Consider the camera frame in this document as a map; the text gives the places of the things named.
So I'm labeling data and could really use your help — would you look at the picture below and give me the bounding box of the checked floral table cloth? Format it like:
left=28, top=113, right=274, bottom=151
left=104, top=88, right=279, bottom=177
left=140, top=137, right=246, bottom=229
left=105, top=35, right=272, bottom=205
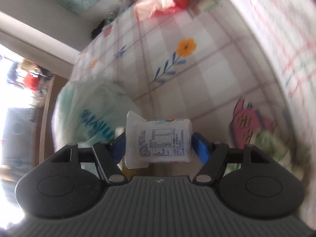
left=71, top=0, right=293, bottom=148

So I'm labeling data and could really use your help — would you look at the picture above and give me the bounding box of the white striped blanket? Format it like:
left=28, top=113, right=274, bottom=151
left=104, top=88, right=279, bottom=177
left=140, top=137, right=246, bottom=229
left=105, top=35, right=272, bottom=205
left=230, top=0, right=315, bottom=227

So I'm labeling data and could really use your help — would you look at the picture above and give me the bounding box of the small white tissue pack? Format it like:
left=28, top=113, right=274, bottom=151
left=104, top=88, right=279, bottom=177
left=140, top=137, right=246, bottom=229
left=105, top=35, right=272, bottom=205
left=125, top=111, right=193, bottom=169

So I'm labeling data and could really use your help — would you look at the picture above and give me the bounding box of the green white scrunchie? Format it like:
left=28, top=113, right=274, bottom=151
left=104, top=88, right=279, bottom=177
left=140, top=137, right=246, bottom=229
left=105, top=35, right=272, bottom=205
left=231, top=130, right=309, bottom=180

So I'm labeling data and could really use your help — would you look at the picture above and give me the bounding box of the white teal plastic bag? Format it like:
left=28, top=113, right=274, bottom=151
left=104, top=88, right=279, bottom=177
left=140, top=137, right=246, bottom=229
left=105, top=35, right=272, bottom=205
left=51, top=77, right=141, bottom=176

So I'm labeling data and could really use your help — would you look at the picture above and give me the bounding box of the cardboard box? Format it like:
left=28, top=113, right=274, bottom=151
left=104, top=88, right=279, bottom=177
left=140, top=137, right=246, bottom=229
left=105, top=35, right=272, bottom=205
left=33, top=75, right=68, bottom=167

